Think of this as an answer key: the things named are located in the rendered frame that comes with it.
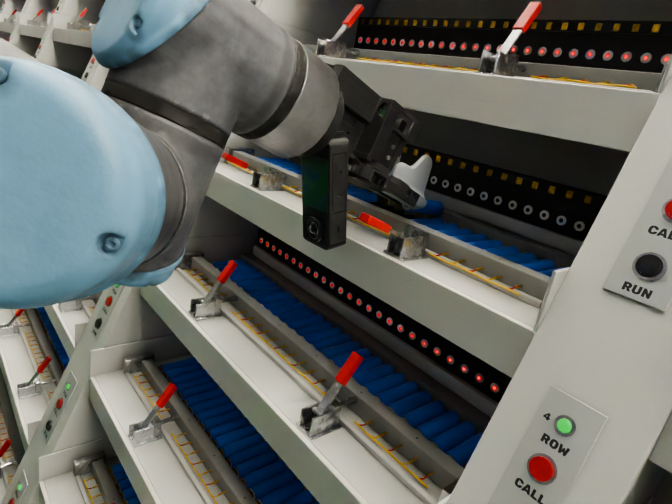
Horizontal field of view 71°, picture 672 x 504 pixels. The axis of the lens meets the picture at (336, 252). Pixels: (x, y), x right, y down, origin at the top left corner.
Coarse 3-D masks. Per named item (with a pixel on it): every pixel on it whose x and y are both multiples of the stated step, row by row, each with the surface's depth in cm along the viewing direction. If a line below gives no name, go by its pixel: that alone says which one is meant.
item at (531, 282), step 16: (256, 160) 74; (288, 176) 68; (352, 208) 58; (368, 208) 56; (400, 224) 53; (416, 224) 52; (432, 240) 50; (448, 240) 48; (448, 256) 48; (464, 256) 47; (480, 256) 46; (496, 256) 46; (480, 272) 46; (496, 272) 44; (512, 272) 43; (528, 272) 42; (512, 288) 42; (528, 288) 42; (544, 288) 41
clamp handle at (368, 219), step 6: (360, 216) 43; (366, 216) 43; (372, 216) 43; (366, 222) 42; (372, 222) 43; (378, 222) 43; (378, 228) 44; (384, 228) 44; (390, 228) 45; (408, 228) 47; (396, 234) 46; (402, 234) 47; (408, 234) 48
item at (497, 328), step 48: (240, 144) 82; (240, 192) 67; (432, 192) 66; (288, 240) 59; (384, 240) 53; (576, 240) 52; (384, 288) 48; (432, 288) 43; (480, 288) 43; (480, 336) 40; (528, 336) 37
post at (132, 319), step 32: (288, 0) 79; (320, 0) 82; (352, 0) 86; (320, 32) 85; (352, 32) 89; (224, 224) 86; (128, 288) 79; (128, 320) 80; (160, 320) 84; (64, 416) 81; (96, 416) 83; (32, 448) 85; (64, 448) 81; (32, 480) 82
